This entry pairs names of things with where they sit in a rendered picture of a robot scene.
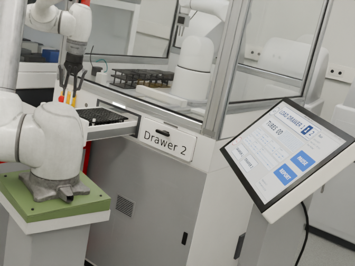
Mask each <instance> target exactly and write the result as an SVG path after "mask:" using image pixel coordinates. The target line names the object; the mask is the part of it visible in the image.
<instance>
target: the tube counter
mask: <svg viewBox="0 0 355 266"><path fill-rule="evenodd" d="M272 135H273V136H274V137H275V138H277V139H278V140H279V141H280V142H281V143H282V144H283V145H284V146H285V147H287V148H288V149H289V150H290V151H291V152H294V151H296V150H297V149H299V148H300V147H301V146H302V145H304V144H305V143H303V142H302V141H301V140H300V139H298V138H297V137H296V136H295V135H293V134H292V133H291V132H290V131H288V130H287V129H286V128H285V127H283V126H282V127H281V128H279V129H278V130H277V131H276V132H274V133H273V134H272Z"/></svg>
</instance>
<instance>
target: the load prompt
mask: <svg viewBox="0 0 355 266"><path fill-rule="evenodd" d="M274 116H275V117H276V118H278V119H279V120H280V121H282V122H283V123H284V124H286V125H287V126H289V127H290V128H291V129H292V130H294V131H295V132H296V133H298V134H299V135H300V136H301V137H303V138H304V139H305V140H307V141H309V140H310V139H311V138H313V137H314V136H315V135H316V134H318V133H319V132H320V131H321V130H322V129H320V128H319V127H317V126H315V125H314V124H312V123H311V122H309V121H308V120H306V119H305V118H303V117H302V116H300V115H298V114H297V113H295V112H294V111H293V110H291V109H290V108H288V107H286V106H285V107H284V108H282V109H281V110H280V111H279V112H277V113H276V114H274Z"/></svg>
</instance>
